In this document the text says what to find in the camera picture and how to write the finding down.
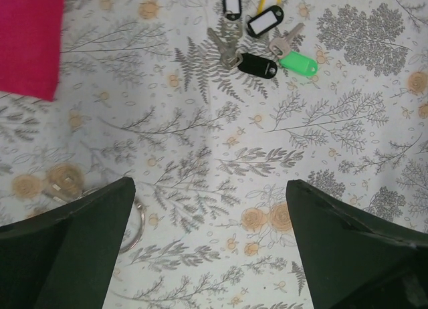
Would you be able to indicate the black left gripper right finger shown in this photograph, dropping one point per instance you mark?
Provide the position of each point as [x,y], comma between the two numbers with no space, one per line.
[353,259]

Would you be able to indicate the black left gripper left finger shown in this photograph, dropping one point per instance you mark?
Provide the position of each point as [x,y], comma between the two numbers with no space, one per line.
[64,258]

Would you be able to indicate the large silver keyring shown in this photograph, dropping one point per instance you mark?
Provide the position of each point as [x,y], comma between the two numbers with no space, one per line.
[134,228]

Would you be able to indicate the green key tag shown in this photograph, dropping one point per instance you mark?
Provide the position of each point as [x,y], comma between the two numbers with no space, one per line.
[299,64]

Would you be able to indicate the plain black key tag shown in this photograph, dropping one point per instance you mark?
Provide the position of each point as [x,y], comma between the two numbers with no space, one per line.
[258,66]

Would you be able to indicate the silver key near green tag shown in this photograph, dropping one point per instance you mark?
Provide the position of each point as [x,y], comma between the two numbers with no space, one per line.
[282,46]

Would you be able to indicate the silver key near black tag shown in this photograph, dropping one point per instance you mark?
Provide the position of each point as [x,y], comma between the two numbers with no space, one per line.
[229,57]

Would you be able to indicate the magenta cloth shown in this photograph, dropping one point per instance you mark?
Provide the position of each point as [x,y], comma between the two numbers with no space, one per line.
[30,47]

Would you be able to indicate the yellow key tag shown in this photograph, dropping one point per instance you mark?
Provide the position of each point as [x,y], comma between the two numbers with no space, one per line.
[264,4]

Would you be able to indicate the black key tag white label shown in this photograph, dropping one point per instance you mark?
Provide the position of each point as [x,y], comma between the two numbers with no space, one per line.
[232,9]

